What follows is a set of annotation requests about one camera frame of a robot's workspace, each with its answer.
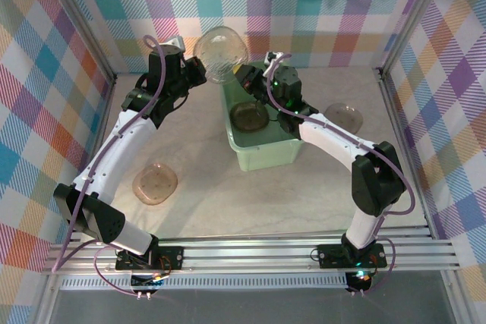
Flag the green plastic bin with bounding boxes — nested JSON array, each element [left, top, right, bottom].
[[219, 60, 305, 172]]

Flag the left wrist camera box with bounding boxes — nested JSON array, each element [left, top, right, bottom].
[[159, 35, 186, 54]]

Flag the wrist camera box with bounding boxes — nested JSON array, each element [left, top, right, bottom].
[[264, 51, 284, 77], [159, 35, 186, 54]]

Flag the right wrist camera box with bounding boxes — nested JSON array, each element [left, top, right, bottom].
[[264, 51, 284, 77]]

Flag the aluminium side rail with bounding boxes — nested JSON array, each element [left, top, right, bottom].
[[377, 69, 437, 240], [66, 75, 117, 244]]

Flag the aluminium frame post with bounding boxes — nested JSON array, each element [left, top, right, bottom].
[[377, 0, 455, 80], [37, 0, 118, 83]]

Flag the narrow aluminium extrusion rail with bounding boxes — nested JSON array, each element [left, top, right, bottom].
[[68, 225, 434, 244]]

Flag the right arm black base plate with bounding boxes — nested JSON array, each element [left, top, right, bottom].
[[317, 243, 388, 269]]

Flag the wide aluminium extrusion rail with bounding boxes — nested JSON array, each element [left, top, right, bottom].
[[40, 239, 461, 276]]

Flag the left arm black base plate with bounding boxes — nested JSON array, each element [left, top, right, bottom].
[[115, 246, 185, 272]]

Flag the white slotted cable duct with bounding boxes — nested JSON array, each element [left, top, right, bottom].
[[59, 275, 351, 291]]

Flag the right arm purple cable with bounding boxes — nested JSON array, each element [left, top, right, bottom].
[[265, 52, 415, 297]]

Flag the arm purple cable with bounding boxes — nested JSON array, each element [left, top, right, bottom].
[[51, 35, 170, 297], [265, 52, 415, 297]]

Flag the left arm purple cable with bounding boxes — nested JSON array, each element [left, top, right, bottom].
[[51, 35, 170, 297]]

